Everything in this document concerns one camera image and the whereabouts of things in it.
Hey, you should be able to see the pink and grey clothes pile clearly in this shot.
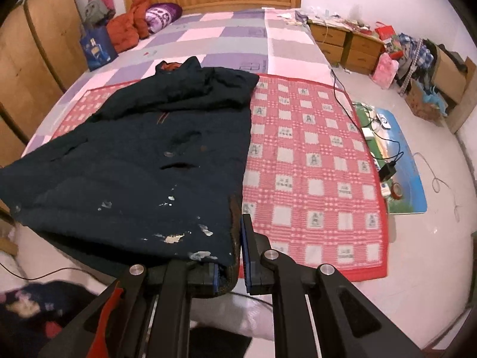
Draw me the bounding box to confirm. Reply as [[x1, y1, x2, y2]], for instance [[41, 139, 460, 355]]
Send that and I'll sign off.
[[85, 0, 116, 27]]

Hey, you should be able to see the purple patchwork bed sheet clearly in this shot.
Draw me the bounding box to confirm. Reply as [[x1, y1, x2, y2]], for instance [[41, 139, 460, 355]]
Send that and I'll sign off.
[[22, 6, 355, 158]]

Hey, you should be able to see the blue green floor mat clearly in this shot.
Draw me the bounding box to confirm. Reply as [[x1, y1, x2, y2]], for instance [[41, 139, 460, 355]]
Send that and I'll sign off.
[[353, 102, 428, 214]]

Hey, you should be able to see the wooden nightstand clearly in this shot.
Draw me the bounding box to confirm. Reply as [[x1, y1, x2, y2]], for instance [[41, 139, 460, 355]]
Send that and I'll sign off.
[[308, 20, 384, 75]]

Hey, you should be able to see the cardboard box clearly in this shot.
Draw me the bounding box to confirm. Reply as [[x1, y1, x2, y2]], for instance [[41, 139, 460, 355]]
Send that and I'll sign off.
[[431, 44, 476, 133]]

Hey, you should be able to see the blue shopping bag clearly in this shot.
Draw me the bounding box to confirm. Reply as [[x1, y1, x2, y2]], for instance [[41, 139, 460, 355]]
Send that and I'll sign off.
[[79, 26, 118, 71]]

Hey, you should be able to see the cluttered clothes pile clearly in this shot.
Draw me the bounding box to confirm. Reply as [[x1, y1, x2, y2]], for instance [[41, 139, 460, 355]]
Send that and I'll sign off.
[[395, 33, 445, 95]]

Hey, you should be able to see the black power adapter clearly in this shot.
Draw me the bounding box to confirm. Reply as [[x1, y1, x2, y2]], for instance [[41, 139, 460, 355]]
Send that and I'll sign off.
[[378, 161, 396, 183]]

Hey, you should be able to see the red box on nightstand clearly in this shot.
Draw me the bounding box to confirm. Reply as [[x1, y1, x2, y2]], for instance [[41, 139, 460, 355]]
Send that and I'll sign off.
[[375, 24, 395, 43]]

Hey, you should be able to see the red white checkered blanket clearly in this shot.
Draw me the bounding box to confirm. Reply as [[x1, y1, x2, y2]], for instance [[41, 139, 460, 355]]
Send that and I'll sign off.
[[52, 72, 390, 283]]

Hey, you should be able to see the purple patterned pillow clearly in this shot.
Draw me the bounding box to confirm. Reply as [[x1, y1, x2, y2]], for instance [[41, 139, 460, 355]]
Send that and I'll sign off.
[[145, 2, 183, 34]]

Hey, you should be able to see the orange down jacket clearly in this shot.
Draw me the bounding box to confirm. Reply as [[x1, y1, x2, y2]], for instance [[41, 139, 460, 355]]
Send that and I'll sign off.
[[106, 0, 151, 53]]

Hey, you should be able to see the dark floral cloth on floor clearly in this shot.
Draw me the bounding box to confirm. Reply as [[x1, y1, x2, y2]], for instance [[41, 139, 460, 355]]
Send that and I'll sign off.
[[1, 280, 97, 357]]

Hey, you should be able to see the red tape roll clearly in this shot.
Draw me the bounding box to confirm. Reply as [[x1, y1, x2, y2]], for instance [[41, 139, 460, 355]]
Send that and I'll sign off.
[[391, 182, 403, 200]]

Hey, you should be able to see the dark navy large jacket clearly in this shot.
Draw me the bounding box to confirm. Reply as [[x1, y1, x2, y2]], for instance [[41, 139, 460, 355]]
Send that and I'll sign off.
[[1, 57, 260, 295]]

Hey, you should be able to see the wooden wardrobe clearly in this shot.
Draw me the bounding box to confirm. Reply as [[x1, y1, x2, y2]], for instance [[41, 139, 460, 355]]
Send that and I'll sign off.
[[1, 0, 86, 166]]

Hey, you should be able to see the white thin cable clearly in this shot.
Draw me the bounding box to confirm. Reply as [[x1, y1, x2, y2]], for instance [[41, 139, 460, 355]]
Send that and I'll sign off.
[[411, 151, 461, 222]]

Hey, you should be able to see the pink plastic bag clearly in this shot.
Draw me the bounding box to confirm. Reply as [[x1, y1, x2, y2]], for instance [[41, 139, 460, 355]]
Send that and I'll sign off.
[[371, 53, 399, 90]]

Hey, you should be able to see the black power cable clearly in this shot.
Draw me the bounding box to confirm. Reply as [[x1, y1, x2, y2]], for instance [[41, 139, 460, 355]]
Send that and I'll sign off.
[[329, 67, 405, 165]]

